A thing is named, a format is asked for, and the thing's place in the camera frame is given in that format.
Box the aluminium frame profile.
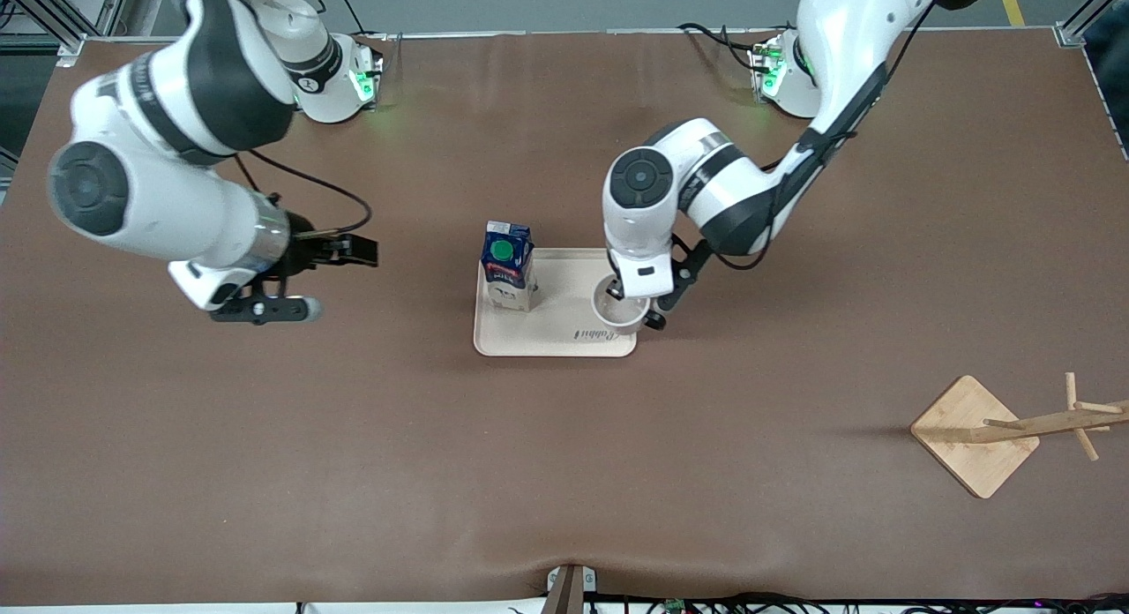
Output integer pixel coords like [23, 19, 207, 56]
[0, 0, 135, 69]
[1053, 0, 1129, 49]

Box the cream rabbit print tray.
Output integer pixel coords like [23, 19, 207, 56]
[474, 248, 638, 358]

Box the black left base cable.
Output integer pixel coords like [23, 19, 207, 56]
[677, 22, 761, 73]

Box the black base cable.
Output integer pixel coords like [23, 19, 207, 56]
[329, 0, 403, 43]
[677, 22, 761, 73]

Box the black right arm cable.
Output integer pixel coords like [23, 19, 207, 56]
[233, 148, 373, 238]

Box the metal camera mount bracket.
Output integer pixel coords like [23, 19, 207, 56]
[544, 564, 599, 614]

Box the white smiley cup black handle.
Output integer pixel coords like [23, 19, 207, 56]
[590, 274, 669, 336]

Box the blue milk carton green dot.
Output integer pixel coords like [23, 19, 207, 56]
[480, 221, 535, 313]

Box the black right base cable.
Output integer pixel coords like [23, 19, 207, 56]
[329, 0, 403, 43]

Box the wooden cup rack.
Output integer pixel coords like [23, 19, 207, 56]
[910, 372, 1129, 500]

